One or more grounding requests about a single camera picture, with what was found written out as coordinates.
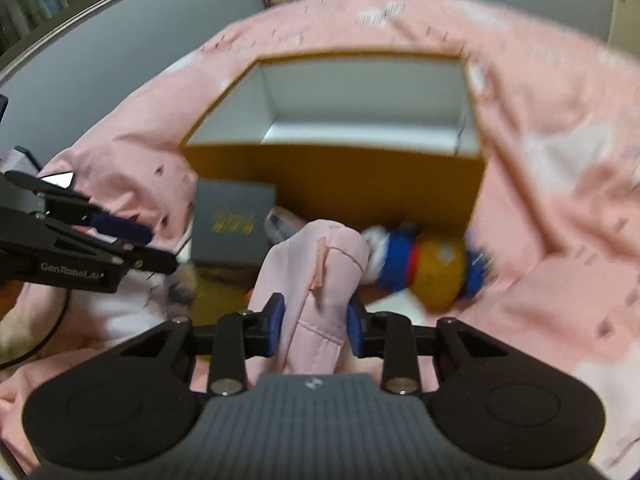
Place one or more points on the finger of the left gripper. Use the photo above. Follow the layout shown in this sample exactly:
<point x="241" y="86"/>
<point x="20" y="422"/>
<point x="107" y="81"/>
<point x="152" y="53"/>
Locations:
<point x="54" y="196"/>
<point x="111" y="254"/>

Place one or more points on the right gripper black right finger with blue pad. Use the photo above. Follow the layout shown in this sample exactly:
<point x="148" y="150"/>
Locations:
<point x="392" y="338"/>

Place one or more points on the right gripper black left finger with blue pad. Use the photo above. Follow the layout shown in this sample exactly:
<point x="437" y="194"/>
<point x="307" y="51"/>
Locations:
<point x="235" y="338"/>

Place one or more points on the blue yellow knitted doll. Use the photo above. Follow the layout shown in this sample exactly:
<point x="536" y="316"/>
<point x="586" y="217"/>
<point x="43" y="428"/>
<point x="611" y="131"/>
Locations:
<point x="438" y="270"/>

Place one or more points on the dark grey gift box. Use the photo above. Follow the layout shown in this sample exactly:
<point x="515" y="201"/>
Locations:
<point x="228" y="223"/>

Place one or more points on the pink fabric pouch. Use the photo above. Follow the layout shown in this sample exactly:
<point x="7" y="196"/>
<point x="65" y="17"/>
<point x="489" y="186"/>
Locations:
<point x="317" y="271"/>

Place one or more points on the orange cardboard storage box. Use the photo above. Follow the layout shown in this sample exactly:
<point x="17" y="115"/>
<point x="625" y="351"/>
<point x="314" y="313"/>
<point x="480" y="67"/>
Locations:
<point x="362" y="137"/>

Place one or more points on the pink printed bed duvet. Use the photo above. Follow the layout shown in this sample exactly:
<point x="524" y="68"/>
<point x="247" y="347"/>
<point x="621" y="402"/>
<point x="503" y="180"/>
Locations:
<point x="537" y="377"/>

